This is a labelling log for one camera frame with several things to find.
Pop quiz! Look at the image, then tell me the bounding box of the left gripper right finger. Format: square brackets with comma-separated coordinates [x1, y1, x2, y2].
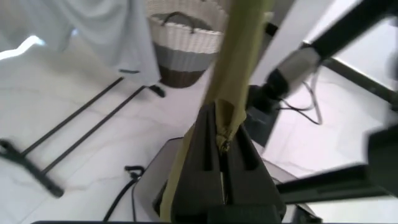
[222, 124, 287, 223]

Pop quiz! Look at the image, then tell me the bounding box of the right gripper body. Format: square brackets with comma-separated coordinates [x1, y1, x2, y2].
[366, 124, 398, 198]

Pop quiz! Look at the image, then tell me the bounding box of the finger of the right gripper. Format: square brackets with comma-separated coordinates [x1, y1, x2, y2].
[275, 164, 389, 205]

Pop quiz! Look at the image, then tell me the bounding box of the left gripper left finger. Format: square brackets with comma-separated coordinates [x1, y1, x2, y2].
[172, 104, 225, 223]

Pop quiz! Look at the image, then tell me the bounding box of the green garment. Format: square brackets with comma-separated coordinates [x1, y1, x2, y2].
[159, 0, 275, 223]

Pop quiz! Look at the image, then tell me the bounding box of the white laundry basket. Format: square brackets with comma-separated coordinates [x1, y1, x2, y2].
[146, 0, 229, 90]

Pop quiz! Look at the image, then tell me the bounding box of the black clothes rack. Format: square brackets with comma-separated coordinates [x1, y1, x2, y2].
[0, 76, 167, 199]

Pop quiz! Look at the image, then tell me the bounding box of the white curtain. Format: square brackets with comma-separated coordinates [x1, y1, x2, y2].
[0, 0, 74, 62]

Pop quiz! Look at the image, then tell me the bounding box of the black cable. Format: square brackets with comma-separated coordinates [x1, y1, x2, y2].
[102, 164, 146, 222]

